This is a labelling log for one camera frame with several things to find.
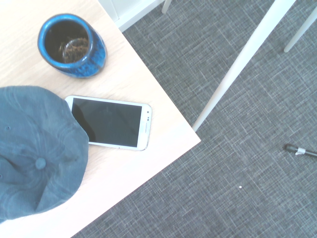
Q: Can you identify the navy blue baseball cap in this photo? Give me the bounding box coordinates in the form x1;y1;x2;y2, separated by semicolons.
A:
0;85;90;224

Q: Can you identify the white smartphone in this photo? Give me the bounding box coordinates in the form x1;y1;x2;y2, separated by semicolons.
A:
64;95;153;151

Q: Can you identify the blue glazed ceramic cup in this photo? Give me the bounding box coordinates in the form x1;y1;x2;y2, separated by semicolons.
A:
37;13;109;79

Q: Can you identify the white wooden coat rack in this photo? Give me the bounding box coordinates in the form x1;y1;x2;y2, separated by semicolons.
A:
162;0;317;132

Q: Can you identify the black camera tripod stand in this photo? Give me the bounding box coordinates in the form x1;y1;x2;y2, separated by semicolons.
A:
283;143;317;159

